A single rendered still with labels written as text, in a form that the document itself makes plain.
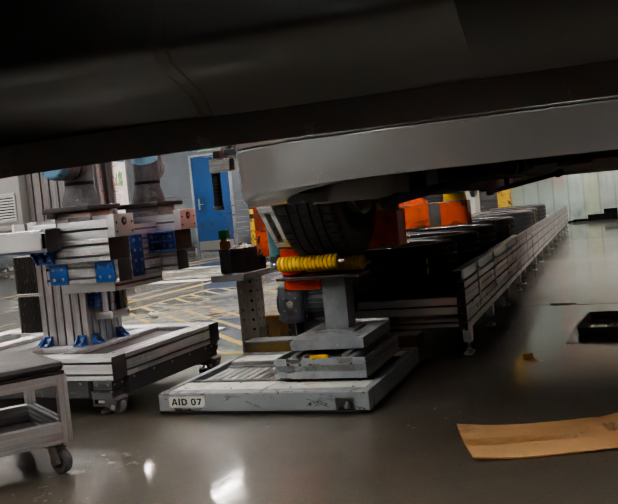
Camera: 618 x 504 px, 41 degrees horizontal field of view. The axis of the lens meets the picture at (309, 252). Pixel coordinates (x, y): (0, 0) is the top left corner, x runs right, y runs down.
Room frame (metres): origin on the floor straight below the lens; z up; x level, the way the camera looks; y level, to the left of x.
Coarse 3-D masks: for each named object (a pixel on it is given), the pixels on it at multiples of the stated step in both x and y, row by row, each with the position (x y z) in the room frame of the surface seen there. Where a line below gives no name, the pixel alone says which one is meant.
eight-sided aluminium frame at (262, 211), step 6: (258, 210) 3.13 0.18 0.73; (264, 210) 3.13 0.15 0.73; (270, 210) 3.12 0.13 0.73; (264, 216) 3.15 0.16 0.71; (270, 216) 3.20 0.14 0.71; (276, 216) 3.15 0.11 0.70; (264, 222) 3.18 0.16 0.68; (270, 222) 3.20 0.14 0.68; (276, 222) 3.17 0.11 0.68; (270, 228) 3.20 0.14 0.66; (276, 228) 3.25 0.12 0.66; (270, 234) 3.22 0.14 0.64; (276, 234) 3.24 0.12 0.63; (282, 234) 3.21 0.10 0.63; (276, 240) 3.24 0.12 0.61; (282, 240) 3.25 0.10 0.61; (276, 246) 3.27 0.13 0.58; (282, 246) 3.27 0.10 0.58; (288, 246) 3.26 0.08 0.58
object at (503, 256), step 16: (512, 240) 5.54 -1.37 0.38; (480, 256) 4.27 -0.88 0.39; (496, 256) 4.88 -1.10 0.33; (512, 256) 5.45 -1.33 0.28; (464, 272) 3.66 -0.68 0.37; (480, 272) 4.09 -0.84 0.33; (464, 288) 3.69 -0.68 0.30; (480, 288) 4.01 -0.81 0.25; (496, 288) 4.55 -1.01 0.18; (480, 304) 3.99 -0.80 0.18
